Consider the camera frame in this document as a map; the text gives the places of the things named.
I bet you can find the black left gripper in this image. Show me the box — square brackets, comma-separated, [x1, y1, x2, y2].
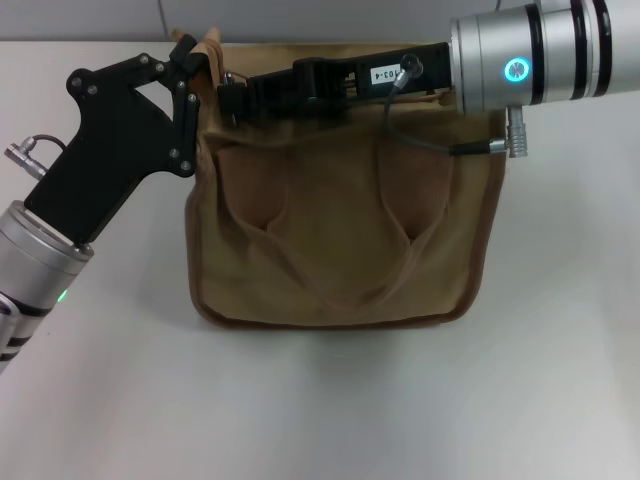
[23, 34, 350, 247]

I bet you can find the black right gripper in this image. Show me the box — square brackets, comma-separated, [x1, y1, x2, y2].
[246, 41, 454, 110]

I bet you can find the khaki canvas food bag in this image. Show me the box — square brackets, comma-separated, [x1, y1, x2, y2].
[169, 25, 508, 331]

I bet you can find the left gripper cable with connector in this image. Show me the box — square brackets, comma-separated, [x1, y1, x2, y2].
[3, 134, 67, 167]

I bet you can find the gripper cable with connector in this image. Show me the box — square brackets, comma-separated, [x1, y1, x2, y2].
[384, 52, 524, 161]
[3, 134, 67, 167]

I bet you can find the right gripper cable with connector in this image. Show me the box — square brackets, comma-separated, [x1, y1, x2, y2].
[384, 52, 524, 161]

